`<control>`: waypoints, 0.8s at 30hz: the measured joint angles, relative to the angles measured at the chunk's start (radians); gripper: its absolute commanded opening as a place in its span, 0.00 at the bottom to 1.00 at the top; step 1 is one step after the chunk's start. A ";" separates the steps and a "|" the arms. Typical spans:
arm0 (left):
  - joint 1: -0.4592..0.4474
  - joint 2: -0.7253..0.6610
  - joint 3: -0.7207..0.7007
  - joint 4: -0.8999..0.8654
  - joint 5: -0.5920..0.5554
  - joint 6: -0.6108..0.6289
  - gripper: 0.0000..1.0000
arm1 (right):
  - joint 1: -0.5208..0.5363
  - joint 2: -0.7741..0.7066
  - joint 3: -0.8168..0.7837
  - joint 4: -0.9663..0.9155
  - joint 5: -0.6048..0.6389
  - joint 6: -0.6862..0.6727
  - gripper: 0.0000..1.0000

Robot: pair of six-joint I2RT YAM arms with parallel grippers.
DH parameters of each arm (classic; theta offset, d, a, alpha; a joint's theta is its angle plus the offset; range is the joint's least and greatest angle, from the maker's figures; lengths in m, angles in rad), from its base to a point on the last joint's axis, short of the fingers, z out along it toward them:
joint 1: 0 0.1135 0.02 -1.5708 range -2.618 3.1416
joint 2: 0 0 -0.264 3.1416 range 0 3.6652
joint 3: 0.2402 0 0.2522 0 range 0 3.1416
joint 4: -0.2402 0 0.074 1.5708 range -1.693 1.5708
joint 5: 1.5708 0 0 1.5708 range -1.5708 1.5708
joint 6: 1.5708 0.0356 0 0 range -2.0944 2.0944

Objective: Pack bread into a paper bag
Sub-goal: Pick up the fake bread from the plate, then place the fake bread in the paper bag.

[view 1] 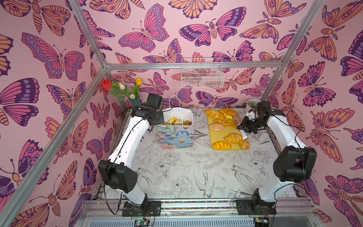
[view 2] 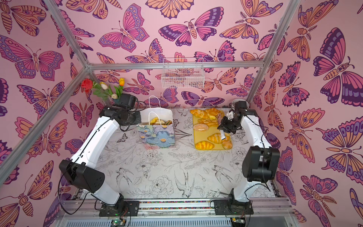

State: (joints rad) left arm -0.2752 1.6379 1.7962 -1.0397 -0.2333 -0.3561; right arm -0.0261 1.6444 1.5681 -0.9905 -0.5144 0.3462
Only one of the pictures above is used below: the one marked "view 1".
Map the floral white paper bag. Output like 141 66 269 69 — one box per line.
157 96 194 149

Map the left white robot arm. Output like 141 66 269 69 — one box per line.
98 94 164 206

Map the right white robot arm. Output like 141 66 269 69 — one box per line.
237 101 317 207

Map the small oval bread roll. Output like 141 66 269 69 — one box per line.
239 140 250 150

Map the braided bread on tray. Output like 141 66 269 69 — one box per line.
213 119 237 128

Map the yellow bread tray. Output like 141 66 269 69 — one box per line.
207 116 242 150

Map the yellow glazed bread loaf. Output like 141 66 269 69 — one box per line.
212 141 232 150

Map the croissant on tray front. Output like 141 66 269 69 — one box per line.
224 132 244 144

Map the white pot with succulent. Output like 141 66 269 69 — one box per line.
246 98 261 111

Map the flat round sugared pastry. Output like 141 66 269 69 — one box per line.
209 124 225 131

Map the glass vase with flowers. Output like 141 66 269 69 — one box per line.
100 78 142 107

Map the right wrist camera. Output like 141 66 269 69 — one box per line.
246 109 257 120

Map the white wire basket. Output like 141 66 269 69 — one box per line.
180 61 225 89

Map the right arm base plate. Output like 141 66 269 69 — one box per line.
233 189 277 215

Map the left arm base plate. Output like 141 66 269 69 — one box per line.
122 201 162 217

